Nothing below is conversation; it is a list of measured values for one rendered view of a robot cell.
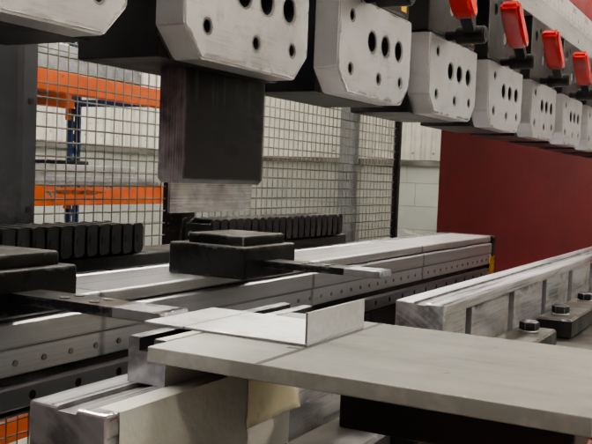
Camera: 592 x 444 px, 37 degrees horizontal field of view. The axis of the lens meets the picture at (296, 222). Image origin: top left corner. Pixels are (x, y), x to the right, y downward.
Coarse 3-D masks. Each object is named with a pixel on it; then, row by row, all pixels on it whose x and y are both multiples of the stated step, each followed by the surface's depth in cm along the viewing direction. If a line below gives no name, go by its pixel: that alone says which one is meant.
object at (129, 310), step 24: (0, 264) 71; (24, 264) 73; (48, 264) 75; (72, 264) 77; (0, 288) 69; (24, 288) 72; (48, 288) 74; (72, 288) 77; (0, 312) 70; (24, 312) 72; (96, 312) 66; (120, 312) 65; (144, 312) 64; (168, 312) 64
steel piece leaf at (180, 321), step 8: (192, 312) 66; (200, 312) 66; (208, 312) 66; (216, 312) 67; (224, 312) 67; (232, 312) 67; (240, 312) 67; (152, 320) 62; (160, 320) 62; (168, 320) 62; (176, 320) 62; (184, 320) 62; (192, 320) 63; (200, 320) 63; (208, 320) 63; (176, 328) 60
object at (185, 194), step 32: (160, 96) 58; (192, 96) 58; (224, 96) 61; (256, 96) 65; (160, 128) 58; (192, 128) 58; (224, 128) 61; (256, 128) 65; (160, 160) 58; (192, 160) 58; (224, 160) 61; (256, 160) 65; (192, 192) 60; (224, 192) 63
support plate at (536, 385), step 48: (192, 336) 58; (384, 336) 60; (432, 336) 61; (480, 336) 62; (288, 384) 49; (336, 384) 48; (384, 384) 46; (432, 384) 47; (480, 384) 47; (528, 384) 48; (576, 384) 48; (576, 432) 42
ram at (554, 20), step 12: (516, 0) 113; (528, 0) 118; (540, 0) 124; (576, 0) 144; (588, 0) 153; (528, 12) 119; (540, 12) 124; (552, 12) 130; (588, 12) 154; (552, 24) 131; (564, 24) 137; (564, 36) 138; (576, 36) 146; (588, 48) 156
